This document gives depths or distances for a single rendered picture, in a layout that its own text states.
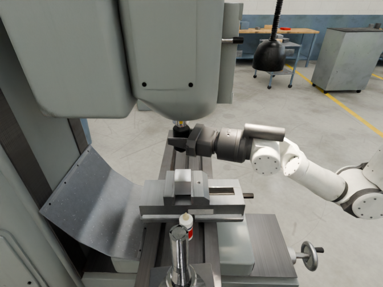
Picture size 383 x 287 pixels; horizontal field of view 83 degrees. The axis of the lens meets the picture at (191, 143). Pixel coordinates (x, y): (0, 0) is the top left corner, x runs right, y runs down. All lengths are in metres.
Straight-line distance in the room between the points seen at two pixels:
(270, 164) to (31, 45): 0.53
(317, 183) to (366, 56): 4.66
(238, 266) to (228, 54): 0.67
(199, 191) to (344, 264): 1.51
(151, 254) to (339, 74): 4.72
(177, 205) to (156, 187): 0.11
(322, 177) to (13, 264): 0.88
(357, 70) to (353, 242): 3.63
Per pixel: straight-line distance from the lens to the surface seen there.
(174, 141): 0.59
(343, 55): 4.94
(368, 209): 0.66
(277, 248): 1.01
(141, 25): 0.43
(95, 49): 0.44
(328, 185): 0.64
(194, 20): 0.42
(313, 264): 1.12
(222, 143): 0.55
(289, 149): 0.63
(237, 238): 0.88
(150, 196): 0.76
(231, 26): 0.51
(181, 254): 0.31
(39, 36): 0.48
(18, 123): 0.64
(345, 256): 2.10
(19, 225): 0.74
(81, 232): 0.78
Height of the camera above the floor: 1.56
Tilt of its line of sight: 34 degrees down
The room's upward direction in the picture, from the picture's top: straight up
